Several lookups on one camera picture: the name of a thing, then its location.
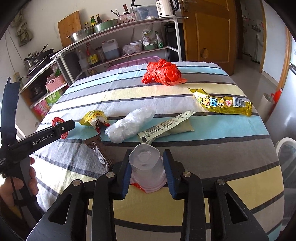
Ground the soy sauce bottle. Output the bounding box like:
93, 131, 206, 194
86, 42, 99, 67

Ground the wooden door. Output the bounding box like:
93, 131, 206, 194
181, 0, 237, 75

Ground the person's left hand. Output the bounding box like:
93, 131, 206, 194
1, 157, 39, 207

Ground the white trash bin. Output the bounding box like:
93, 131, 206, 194
275, 137, 295, 188

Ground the hanging cloth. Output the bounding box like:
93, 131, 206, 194
11, 9, 34, 47

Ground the pink storage basket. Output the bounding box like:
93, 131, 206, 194
45, 74, 66, 92

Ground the pink plastic bin lid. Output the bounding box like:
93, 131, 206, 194
106, 56, 160, 71

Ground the red plastic bag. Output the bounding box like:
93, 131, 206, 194
142, 59, 187, 86

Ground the paper towel roll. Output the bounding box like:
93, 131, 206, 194
256, 93, 275, 122

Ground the long pale green wrapper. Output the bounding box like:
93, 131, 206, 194
137, 110, 195, 144

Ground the white power strip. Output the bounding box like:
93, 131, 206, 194
13, 72, 23, 89

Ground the yellow snack wrapper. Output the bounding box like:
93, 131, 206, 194
189, 88, 253, 117

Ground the clear plastic cup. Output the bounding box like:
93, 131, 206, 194
128, 144, 167, 193

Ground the wooden cutting board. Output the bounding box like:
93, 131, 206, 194
58, 11, 82, 48

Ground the pink utensil basket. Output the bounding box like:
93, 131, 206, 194
118, 13, 137, 24

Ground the red round lid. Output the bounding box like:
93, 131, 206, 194
52, 117, 68, 140

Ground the green pot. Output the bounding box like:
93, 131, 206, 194
93, 19, 118, 33

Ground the striped tablecloth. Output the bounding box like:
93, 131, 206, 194
33, 62, 285, 240

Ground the yellow red noodle packet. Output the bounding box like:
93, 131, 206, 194
79, 110, 110, 135

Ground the white oil jug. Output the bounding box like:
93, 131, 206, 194
102, 39, 120, 60

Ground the brown clear wrapper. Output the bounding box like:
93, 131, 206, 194
84, 135, 113, 173

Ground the silver refrigerator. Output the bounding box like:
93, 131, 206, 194
265, 64, 296, 144

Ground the crumpled clear plastic bag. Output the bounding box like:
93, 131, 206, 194
105, 107, 156, 144

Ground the clear storage box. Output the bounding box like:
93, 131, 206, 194
134, 4, 159, 21

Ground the black pans stack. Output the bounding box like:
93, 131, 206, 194
23, 45, 54, 72

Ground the steel mixing bowl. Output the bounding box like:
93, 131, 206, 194
67, 27, 93, 43

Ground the green cardboard box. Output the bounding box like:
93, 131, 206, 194
46, 90, 63, 107

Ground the white metal shelf rack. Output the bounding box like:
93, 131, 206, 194
20, 16, 183, 109

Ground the white electric kettle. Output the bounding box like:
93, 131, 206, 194
156, 0, 180, 18

